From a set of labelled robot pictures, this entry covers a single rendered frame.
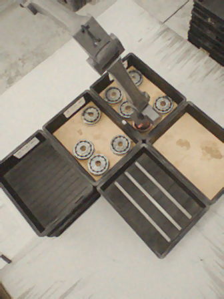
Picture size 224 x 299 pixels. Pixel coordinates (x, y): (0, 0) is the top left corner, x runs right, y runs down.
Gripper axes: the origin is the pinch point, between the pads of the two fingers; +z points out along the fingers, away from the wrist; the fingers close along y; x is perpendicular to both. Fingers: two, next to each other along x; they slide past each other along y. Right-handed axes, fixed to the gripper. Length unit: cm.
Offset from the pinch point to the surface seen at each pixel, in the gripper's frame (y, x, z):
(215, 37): 94, 32, 48
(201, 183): 1.8, -40.3, 2.6
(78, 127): -26.0, 20.0, 5.1
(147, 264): -40, -52, 16
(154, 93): 16.0, 9.6, 4.4
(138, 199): -25.0, -27.5, 3.5
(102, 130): -17.6, 10.5, 4.7
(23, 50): -17, 153, 93
